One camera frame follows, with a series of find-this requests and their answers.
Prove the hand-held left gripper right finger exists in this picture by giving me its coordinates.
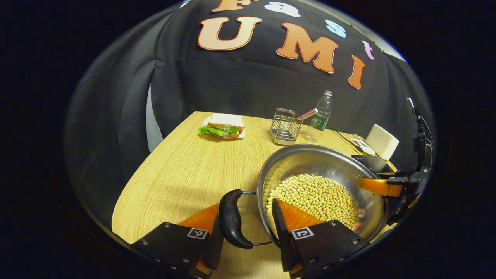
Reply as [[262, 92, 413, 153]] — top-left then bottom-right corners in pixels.
[[271, 198, 369, 278]]

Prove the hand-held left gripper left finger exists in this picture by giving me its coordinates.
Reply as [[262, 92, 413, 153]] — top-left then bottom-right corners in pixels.
[[132, 203, 224, 278]]

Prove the black induction cooktop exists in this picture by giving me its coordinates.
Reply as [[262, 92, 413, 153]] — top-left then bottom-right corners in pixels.
[[351, 155, 396, 173]]

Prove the stainless steel pot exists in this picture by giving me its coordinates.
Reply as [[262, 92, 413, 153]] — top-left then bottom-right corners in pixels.
[[218, 144, 388, 249]]

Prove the white seasoning tray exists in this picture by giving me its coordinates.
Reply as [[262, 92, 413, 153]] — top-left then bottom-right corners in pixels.
[[351, 138, 376, 155]]

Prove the white rectangular appliance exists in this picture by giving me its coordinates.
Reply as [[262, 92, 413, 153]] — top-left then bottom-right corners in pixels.
[[365, 124, 400, 160]]

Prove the pile of yellow soybeans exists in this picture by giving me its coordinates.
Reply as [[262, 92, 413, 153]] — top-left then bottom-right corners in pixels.
[[265, 174, 359, 233]]

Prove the clear plastic water bottle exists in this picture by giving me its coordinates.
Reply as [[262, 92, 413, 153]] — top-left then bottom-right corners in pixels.
[[305, 90, 333, 144]]

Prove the striped stick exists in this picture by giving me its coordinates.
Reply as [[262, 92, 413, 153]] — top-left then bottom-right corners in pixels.
[[296, 108, 319, 121]]

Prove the sandwich on white plate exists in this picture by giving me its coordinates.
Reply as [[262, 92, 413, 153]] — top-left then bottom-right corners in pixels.
[[198, 113, 245, 140]]

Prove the black backdrop cloth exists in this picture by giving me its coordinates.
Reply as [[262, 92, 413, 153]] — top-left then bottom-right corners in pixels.
[[66, 0, 434, 217]]

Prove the black power cable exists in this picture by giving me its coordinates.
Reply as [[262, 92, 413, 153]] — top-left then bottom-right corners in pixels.
[[332, 130, 362, 142]]

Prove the metal wire holder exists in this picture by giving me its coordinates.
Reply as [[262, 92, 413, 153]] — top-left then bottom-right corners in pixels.
[[270, 108, 303, 146]]

